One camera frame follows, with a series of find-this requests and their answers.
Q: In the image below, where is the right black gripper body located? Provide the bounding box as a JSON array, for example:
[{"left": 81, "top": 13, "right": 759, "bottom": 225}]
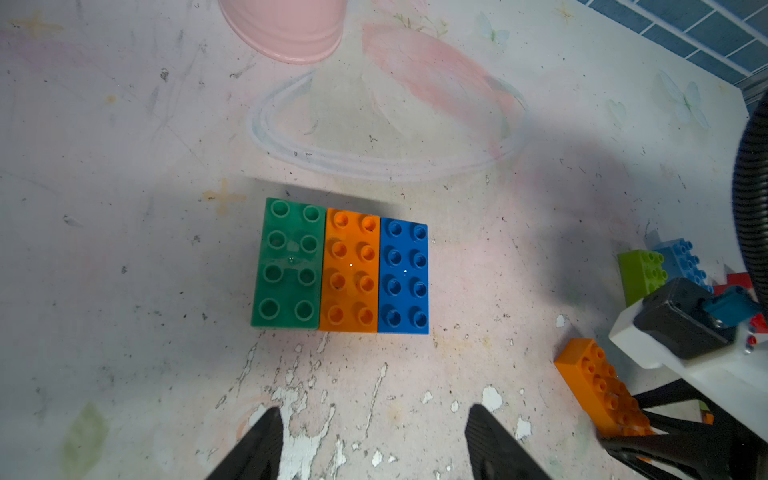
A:
[{"left": 600, "top": 278, "right": 767, "bottom": 479}]

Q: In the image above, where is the pink pen cup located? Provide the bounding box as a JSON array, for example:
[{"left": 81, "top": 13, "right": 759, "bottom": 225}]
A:
[{"left": 219, "top": 0, "right": 348, "bottom": 65}]

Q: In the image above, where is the light blue lego brick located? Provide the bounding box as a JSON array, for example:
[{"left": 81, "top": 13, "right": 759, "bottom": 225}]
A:
[{"left": 652, "top": 238, "right": 713, "bottom": 293}]

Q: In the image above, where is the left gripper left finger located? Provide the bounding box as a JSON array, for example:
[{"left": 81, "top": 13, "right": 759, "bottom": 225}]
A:
[{"left": 207, "top": 407, "right": 284, "bottom": 480}]

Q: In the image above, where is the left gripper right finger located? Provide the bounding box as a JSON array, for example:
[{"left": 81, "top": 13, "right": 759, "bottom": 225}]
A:
[{"left": 465, "top": 404, "right": 549, "bottom": 480}]

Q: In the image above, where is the dark green lego brick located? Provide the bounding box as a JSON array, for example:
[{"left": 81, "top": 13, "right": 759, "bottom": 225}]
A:
[{"left": 251, "top": 198, "right": 327, "bottom": 330}]

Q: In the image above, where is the lime green lego brick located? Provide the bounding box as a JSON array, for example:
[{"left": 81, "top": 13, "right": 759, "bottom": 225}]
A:
[{"left": 618, "top": 250, "right": 668, "bottom": 306}]

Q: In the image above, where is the orange lego brick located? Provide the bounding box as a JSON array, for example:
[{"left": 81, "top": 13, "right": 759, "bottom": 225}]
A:
[{"left": 319, "top": 208, "right": 380, "bottom": 333}]

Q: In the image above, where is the red lego brick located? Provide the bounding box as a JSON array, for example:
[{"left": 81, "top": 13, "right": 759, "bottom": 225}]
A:
[{"left": 713, "top": 272, "right": 767, "bottom": 334}]

